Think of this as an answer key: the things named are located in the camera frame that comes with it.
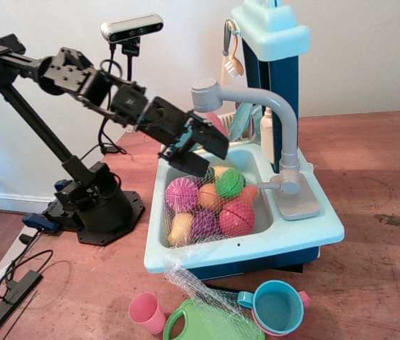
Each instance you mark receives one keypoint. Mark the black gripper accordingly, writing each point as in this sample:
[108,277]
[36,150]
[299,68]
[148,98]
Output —
[176,130]

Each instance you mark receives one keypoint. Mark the grey toy faucet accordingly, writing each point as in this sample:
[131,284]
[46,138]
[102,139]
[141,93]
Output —
[292,193]

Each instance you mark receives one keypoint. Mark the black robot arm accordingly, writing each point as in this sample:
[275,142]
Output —
[92,203]

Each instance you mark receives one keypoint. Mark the pink toy plate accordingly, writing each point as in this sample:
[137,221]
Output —
[217,123]

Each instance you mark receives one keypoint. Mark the cream dish rack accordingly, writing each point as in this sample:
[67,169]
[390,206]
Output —
[248,135]

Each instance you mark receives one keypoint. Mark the green toy fruit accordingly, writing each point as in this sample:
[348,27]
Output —
[230,183]

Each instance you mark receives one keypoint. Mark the magenta toy fruit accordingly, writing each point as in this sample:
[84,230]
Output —
[181,195]

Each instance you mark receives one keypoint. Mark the orange toy fruit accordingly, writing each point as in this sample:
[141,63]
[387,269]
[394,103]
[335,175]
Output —
[209,199]

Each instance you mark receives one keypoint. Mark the white mesh net bag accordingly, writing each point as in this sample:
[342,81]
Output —
[177,257]

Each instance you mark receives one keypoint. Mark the teal toy plate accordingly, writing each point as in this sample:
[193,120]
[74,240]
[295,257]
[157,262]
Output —
[242,116]

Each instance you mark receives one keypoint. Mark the orange toy carrot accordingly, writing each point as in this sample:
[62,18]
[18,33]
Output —
[248,194]

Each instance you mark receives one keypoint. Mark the yellow toy pear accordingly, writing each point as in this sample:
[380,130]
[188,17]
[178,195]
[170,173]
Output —
[180,229]

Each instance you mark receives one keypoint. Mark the white soap bottle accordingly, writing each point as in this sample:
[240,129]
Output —
[266,131]

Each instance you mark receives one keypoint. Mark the purple toy fruit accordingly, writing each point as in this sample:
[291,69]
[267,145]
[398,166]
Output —
[205,224]

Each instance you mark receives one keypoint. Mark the red toy apple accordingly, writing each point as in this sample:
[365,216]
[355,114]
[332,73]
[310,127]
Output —
[237,219]

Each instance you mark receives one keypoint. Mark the light blue toy sink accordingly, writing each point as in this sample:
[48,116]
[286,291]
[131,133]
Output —
[262,207]

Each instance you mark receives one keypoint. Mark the toy dish brush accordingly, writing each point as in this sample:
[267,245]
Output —
[230,64]

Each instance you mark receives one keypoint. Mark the grey toy utensil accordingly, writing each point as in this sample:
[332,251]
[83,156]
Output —
[228,32]

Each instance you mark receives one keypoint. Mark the pink plastic cup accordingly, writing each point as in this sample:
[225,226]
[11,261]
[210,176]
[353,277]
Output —
[146,311]

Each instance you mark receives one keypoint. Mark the blue toy pot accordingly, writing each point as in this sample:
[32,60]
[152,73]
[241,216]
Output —
[248,299]

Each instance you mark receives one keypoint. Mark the blue clamp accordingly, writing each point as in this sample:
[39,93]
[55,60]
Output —
[39,222]

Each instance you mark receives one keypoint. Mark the pink toy pot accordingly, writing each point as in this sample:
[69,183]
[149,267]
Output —
[279,314]

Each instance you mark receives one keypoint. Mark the black usb hub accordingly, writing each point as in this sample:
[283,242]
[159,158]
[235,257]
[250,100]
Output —
[19,292]

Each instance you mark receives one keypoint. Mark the silver depth camera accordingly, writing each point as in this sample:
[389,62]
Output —
[131,28]

